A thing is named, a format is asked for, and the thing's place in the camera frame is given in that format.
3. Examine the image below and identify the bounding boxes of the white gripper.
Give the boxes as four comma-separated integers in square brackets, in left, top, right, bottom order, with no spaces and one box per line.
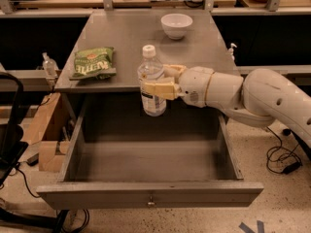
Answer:
[142,64,215,108]

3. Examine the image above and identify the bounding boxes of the clear plastic water bottle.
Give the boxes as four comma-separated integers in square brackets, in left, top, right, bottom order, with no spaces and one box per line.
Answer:
[137,45,166,117]

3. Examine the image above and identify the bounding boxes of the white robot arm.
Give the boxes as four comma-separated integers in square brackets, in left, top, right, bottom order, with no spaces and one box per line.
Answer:
[141,65,311,147]

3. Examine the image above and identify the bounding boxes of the grey cabinet with top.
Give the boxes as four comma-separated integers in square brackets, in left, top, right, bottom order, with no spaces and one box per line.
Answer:
[56,10,247,121]

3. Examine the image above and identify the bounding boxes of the small white pump bottle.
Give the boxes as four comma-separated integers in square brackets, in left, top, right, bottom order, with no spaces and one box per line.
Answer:
[228,43,237,61]

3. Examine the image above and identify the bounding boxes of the open grey top drawer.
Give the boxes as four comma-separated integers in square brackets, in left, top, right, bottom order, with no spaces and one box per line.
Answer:
[38,93,263,210]

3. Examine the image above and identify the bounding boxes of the small clear bottle left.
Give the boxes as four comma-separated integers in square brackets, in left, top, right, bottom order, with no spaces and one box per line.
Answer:
[42,52,58,78]

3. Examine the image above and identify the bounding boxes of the white ceramic bowl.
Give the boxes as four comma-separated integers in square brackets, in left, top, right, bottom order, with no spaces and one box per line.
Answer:
[160,14,193,40]

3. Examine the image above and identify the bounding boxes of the green chip bag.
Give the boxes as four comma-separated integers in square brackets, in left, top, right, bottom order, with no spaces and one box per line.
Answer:
[70,47,117,81]

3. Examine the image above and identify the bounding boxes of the cardboard box on floor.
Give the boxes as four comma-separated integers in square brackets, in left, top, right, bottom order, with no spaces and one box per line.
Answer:
[22,93,70,173]

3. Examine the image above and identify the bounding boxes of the black office chair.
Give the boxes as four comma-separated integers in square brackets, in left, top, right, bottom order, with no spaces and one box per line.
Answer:
[0,72,68,233]

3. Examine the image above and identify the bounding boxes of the black power cable right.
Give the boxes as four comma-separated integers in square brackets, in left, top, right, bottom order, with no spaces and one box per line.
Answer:
[265,126,303,176]

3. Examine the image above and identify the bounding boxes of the black cable left floor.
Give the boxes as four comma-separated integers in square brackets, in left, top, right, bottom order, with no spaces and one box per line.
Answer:
[14,165,42,200]

